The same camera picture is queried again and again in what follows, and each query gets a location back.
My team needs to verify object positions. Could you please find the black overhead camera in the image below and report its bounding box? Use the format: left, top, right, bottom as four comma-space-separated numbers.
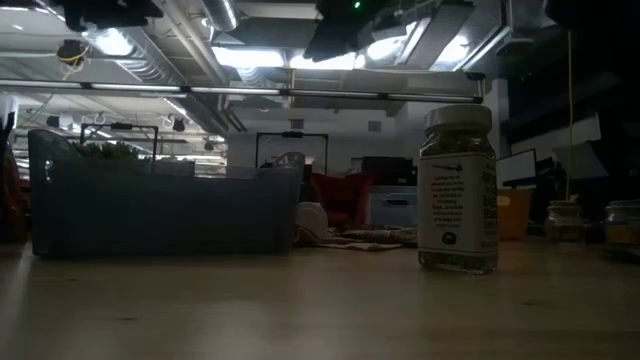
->
55, 38, 91, 67

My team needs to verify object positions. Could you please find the yellow hanging cable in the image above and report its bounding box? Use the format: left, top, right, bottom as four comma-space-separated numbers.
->
565, 29, 574, 201

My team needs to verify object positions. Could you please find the black background station frame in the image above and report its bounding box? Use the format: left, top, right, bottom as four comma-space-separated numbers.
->
255, 131, 330, 175
79, 122, 160, 161

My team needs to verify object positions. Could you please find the black background case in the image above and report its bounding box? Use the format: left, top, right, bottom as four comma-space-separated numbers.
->
360, 156, 418, 187

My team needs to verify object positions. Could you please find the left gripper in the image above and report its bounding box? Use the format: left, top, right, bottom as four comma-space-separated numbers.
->
60, 0, 165, 32

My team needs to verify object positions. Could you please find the dark translucent plastic bin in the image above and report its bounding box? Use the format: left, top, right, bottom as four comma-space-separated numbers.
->
28, 128, 307, 259

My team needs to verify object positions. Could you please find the yellow-orange plastic bin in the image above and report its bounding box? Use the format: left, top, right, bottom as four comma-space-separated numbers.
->
496, 187, 533, 241

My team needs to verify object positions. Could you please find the white-lit monitor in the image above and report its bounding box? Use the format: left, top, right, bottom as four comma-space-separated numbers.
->
496, 148, 539, 189

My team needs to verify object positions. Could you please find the clear plastic bin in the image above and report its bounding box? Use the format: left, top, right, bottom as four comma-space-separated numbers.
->
368, 185, 420, 230

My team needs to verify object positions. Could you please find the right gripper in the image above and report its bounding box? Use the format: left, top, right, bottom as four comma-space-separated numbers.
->
303, 0, 401, 62

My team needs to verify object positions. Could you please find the LED light bar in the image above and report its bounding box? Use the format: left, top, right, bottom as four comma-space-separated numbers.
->
0, 78, 485, 105

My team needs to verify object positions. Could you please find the dark red background object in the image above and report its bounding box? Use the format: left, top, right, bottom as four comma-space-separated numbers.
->
0, 112, 29, 244

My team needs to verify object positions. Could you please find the red cloth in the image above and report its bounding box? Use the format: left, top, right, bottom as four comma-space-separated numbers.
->
310, 171, 375, 229

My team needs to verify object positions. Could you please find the green artificial succulent plant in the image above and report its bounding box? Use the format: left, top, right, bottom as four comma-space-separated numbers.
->
72, 141, 144, 162

